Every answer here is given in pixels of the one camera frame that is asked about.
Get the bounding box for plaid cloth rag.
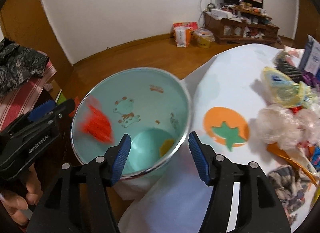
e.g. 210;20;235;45
267;165;311;225

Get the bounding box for red plastic bag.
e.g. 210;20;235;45
79;97;114;144

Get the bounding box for teal round trash bin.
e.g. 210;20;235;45
71;68;191;180

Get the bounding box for person's left hand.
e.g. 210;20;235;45
1;164;43;226

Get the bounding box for striped pink cloth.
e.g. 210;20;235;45
1;61;56;131

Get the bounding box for black crumpled plastic bag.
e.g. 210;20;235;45
0;38;49;97

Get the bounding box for orange paper envelope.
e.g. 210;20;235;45
267;143;319;185

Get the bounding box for blue candy wrapper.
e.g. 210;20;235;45
310;145;320;172

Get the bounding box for clear plastic bag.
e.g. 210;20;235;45
255;104;319;150

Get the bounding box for white bedsheet orange prints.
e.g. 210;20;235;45
117;43;320;233

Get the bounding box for yellow blue plastic bag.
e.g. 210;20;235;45
261;67;319;108

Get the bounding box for purple snack wrapper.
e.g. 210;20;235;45
302;70;320;92

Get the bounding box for red white paper bag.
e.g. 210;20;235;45
172;22;198;48

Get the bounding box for black knitted item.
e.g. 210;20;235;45
273;50;303;83

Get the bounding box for tall white blue box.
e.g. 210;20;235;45
298;35;320;78

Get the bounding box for yellow bucket with plastic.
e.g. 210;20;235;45
194;28;215;49

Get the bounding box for wooden TV cabinet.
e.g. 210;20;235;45
204;5;279;45

